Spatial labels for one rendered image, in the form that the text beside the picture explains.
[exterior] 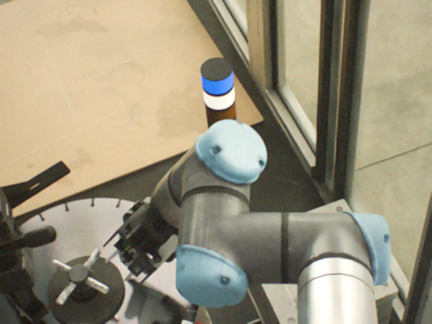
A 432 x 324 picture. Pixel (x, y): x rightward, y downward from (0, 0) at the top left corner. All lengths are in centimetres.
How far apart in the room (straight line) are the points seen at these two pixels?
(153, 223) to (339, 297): 29
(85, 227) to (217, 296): 45
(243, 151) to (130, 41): 96
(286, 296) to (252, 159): 38
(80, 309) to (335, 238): 47
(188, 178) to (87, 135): 76
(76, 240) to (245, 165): 45
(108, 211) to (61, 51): 63
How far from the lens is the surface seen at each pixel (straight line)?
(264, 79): 158
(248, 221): 83
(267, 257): 82
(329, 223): 83
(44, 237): 92
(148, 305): 116
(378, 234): 83
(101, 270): 119
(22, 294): 108
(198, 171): 87
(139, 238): 101
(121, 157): 157
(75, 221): 126
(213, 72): 112
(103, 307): 116
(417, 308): 114
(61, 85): 173
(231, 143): 86
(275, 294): 120
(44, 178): 136
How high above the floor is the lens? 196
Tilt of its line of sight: 52 degrees down
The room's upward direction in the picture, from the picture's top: 7 degrees counter-clockwise
